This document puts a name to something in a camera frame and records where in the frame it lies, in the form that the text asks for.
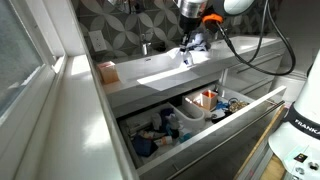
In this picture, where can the white wall outlet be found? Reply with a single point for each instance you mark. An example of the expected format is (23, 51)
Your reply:
(97, 40)
(237, 20)

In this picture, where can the dark blue pouch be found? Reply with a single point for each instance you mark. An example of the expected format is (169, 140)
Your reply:
(145, 145)

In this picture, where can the chrome sink faucet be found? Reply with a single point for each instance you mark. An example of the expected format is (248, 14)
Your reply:
(145, 43)

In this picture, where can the orange square cup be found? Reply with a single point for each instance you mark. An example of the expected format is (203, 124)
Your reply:
(210, 99)

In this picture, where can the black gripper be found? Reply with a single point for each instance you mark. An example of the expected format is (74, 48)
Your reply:
(190, 25)

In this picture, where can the white handkerchief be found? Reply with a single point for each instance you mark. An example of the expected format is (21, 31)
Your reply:
(185, 58)
(156, 120)

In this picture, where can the open white vanity drawer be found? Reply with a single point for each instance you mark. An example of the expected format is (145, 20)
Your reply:
(213, 146)

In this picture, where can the window with white frame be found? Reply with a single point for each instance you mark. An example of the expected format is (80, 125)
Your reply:
(20, 50)

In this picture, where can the white U-shaped drawer divider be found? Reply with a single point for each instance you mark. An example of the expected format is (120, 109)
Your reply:
(191, 115)

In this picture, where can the small teal packet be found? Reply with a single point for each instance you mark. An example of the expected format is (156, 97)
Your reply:
(185, 136)

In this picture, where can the white orange tube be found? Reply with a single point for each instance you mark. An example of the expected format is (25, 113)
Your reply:
(163, 141)

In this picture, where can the square tissue box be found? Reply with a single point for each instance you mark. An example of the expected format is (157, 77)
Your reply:
(108, 71)

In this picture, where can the closed white vanity drawers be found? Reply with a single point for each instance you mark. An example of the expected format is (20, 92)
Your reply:
(256, 71)

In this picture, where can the leopard print scrunchie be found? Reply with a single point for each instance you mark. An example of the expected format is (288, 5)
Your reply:
(237, 106)

